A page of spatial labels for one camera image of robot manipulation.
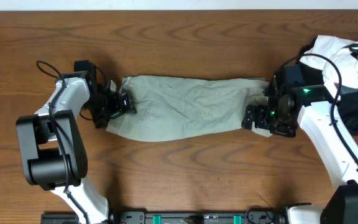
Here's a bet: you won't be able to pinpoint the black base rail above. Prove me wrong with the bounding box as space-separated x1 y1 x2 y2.
40 211 288 224

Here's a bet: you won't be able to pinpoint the khaki green shorts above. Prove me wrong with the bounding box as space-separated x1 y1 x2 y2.
106 75 268 142

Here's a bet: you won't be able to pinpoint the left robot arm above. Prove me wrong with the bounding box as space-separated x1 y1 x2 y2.
16 60 137 223

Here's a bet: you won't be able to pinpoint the black garment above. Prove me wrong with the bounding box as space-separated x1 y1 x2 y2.
296 37 358 136

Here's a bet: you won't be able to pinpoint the white garment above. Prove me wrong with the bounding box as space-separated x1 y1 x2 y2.
300 35 358 94

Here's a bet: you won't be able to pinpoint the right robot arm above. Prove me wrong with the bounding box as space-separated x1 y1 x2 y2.
241 65 358 223

